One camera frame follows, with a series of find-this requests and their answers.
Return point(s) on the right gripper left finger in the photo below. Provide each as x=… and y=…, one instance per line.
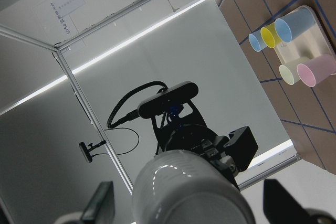
x=100, y=209

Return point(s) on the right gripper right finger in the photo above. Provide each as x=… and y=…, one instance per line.
x=280, y=207

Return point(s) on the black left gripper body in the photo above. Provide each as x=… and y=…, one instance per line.
x=229, y=155

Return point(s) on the grey white plastic cup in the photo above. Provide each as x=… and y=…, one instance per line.
x=181, y=187

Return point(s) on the light blue plastic cup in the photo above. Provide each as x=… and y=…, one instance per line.
x=256, y=41

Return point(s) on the pale green plastic cup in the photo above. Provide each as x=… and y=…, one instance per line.
x=288, y=70

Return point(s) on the yellow plastic cup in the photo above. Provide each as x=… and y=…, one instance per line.
x=270, y=36

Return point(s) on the pink plastic cup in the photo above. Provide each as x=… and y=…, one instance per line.
x=315, y=70

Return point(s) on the cream plastic tray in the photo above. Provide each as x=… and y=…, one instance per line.
x=311, y=44

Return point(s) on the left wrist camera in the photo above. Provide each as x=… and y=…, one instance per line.
x=158, y=103

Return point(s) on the black wall-mounted camera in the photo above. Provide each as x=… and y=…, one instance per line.
x=86, y=150

